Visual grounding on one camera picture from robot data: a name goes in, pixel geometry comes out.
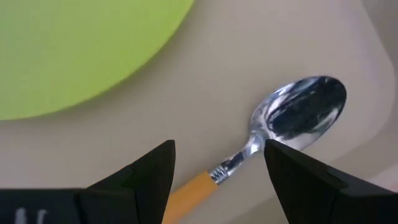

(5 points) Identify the silver spoon orange handle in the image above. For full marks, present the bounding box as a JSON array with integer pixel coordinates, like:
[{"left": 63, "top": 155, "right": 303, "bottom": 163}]
[{"left": 161, "top": 75, "right": 348, "bottom": 224}]

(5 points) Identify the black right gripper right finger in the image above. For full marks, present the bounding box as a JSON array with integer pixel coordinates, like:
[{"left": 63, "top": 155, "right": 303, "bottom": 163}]
[{"left": 264, "top": 139, "right": 398, "bottom": 224}]

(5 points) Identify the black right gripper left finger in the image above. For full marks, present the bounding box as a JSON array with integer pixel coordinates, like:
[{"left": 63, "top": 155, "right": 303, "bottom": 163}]
[{"left": 0, "top": 139, "right": 177, "bottom": 224}]

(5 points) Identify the beige plastic tray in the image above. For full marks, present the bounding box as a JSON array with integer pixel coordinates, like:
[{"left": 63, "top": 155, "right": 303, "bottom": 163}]
[{"left": 0, "top": 0, "right": 398, "bottom": 224}]

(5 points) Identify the lime green plate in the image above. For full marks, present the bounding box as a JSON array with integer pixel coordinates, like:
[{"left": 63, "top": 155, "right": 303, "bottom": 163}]
[{"left": 0, "top": 0, "right": 195, "bottom": 121}]

